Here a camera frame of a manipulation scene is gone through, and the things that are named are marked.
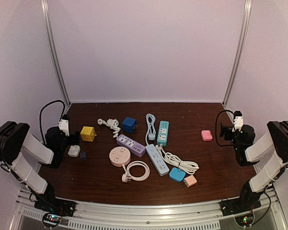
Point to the purple power strip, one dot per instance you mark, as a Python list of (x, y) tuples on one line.
[(133, 146)]

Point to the front aluminium rail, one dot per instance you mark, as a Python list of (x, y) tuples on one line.
[(94, 216)]

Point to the dark blue plug adapter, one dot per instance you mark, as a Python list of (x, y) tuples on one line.
[(129, 125)]

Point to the left aluminium frame post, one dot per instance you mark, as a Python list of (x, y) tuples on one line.
[(53, 51)]

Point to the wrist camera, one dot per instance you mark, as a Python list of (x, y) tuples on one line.
[(64, 125), (237, 121)]

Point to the right aluminium frame post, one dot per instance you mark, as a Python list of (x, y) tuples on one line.
[(239, 51)]

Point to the white square plug adapter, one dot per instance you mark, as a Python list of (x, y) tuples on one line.
[(74, 151)]

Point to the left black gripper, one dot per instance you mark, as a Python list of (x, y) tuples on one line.
[(74, 138)]

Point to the dark navy usb charger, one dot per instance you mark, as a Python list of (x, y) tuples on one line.
[(83, 156)]

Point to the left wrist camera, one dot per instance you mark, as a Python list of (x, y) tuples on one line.
[(64, 125)]

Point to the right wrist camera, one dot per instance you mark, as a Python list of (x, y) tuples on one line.
[(237, 121)]

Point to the pink small plug adapter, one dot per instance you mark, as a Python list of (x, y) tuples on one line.
[(190, 181)]

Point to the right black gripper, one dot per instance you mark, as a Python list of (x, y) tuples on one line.
[(228, 129)]

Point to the yellow cube socket adapter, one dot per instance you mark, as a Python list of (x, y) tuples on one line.
[(88, 133)]

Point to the blue square plug adapter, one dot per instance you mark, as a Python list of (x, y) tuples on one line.
[(177, 174)]

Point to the teal usb power strip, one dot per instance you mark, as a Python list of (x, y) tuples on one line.
[(162, 136)]

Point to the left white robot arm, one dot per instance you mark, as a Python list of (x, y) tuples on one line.
[(16, 138)]

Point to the light blue power strip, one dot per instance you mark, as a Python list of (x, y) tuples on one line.
[(157, 160)]

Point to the aluminium frame post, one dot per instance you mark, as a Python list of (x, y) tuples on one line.
[(239, 51), (53, 51)]

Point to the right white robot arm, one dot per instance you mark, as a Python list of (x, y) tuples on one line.
[(249, 151)]

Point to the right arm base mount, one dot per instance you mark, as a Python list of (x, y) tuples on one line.
[(235, 206)]

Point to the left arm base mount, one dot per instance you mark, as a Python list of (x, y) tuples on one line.
[(61, 207)]

